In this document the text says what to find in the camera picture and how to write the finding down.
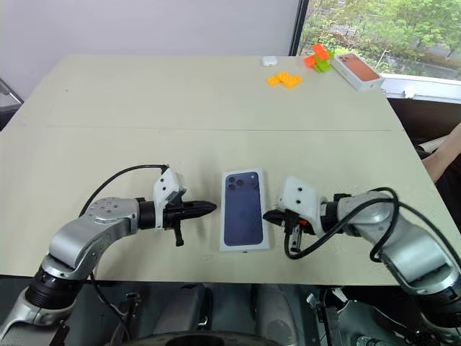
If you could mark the dark chair frame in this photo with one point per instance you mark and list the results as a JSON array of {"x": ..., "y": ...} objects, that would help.
[{"x": 9, "y": 104}]

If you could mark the white phone box lid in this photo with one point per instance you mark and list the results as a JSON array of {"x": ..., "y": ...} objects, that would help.
[{"x": 243, "y": 212}]

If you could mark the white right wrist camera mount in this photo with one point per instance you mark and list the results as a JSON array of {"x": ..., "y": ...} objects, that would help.
[{"x": 299, "y": 196}]

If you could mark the dark rounded shape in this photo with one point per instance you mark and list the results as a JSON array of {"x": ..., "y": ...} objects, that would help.
[{"x": 275, "y": 313}]

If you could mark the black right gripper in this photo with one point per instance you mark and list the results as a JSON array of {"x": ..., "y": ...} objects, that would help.
[{"x": 290, "y": 218}]

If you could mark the orange print phone box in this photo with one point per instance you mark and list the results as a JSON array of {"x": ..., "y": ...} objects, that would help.
[{"x": 356, "y": 72}]

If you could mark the person's bare forearm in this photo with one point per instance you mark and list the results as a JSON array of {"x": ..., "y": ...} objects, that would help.
[{"x": 446, "y": 158}]

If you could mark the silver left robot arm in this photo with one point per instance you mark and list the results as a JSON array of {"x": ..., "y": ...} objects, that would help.
[{"x": 90, "y": 230}]

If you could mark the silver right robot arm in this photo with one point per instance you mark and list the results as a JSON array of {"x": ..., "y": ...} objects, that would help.
[{"x": 403, "y": 238}]

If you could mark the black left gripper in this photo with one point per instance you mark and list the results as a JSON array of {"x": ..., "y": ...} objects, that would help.
[{"x": 173, "y": 214}]

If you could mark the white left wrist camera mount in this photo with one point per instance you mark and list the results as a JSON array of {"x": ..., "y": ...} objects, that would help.
[{"x": 167, "y": 184}]

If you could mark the yellow toy bricks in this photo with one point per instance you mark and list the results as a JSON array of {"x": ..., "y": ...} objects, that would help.
[{"x": 284, "y": 80}]

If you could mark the green toy brick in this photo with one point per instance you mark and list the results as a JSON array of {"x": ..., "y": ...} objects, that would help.
[{"x": 323, "y": 66}]

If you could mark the black window frame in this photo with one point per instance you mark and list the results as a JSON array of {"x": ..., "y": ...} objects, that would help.
[{"x": 299, "y": 27}]

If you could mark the white window latch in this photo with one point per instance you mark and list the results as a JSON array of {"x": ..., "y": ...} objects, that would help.
[{"x": 410, "y": 92}]

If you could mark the white window sill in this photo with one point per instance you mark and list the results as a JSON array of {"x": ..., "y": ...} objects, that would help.
[{"x": 428, "y": 84}]

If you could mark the white earbuds case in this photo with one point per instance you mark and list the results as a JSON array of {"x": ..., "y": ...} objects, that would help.
[{"x": 269, "y": 60}]

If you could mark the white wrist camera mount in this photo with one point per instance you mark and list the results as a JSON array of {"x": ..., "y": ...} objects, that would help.
[
  {"x": 299, "y": 196},
  {"x": 167, "y": 184}
]

